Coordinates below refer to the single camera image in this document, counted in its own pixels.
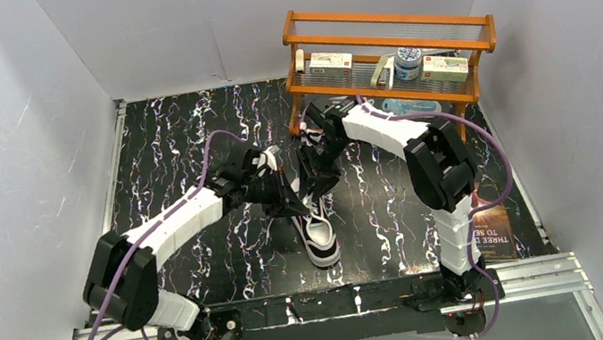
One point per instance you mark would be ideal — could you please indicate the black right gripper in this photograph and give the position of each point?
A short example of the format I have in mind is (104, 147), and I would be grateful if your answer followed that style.
(325, 180)

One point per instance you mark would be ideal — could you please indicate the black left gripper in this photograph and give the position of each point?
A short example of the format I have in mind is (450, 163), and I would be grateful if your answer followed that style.
(270, 195)

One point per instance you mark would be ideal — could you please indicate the white shoelace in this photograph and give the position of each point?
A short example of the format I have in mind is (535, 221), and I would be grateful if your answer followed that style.
(317, 209)

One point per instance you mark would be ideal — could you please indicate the black and white sneaker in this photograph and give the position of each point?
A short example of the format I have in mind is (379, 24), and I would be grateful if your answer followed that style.
(320, 242)

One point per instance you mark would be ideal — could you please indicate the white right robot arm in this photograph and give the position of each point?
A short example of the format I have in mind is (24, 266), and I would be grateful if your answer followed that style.
(440, 169)

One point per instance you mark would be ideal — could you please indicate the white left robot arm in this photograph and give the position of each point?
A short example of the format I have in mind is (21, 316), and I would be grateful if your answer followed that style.
(122, 281)

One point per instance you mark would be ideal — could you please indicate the blue packaged tool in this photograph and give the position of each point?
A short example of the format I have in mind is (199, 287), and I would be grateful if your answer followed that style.
(402, 107)

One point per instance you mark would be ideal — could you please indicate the white box left shelf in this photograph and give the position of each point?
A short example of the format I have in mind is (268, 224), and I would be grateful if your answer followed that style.
(330, 64)

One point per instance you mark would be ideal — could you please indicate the white box shelf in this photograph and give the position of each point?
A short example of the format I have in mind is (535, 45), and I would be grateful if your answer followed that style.
(444, 68)
(330, 64)

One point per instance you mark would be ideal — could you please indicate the small white tape roll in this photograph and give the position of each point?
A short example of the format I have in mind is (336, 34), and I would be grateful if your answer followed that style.
(299, 61)

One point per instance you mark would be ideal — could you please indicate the blue patterned round tin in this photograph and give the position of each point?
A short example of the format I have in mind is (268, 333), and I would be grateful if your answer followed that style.
(407, 63)

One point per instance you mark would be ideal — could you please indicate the white box right shelf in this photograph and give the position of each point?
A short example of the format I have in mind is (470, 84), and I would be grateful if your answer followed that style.
(444, 68)

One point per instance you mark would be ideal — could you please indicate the orange wooden shelf rack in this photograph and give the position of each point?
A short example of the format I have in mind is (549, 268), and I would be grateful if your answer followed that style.
(370, 36)

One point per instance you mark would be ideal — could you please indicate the dark orange book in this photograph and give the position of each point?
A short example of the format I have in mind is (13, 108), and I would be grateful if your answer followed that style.
(494, 236)

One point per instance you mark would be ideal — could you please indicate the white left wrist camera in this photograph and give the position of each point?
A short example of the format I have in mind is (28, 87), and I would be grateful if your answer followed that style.
(268, 160)

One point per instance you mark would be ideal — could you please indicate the black metal base frame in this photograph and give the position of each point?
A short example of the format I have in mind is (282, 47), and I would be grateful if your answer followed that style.
(432, 301)

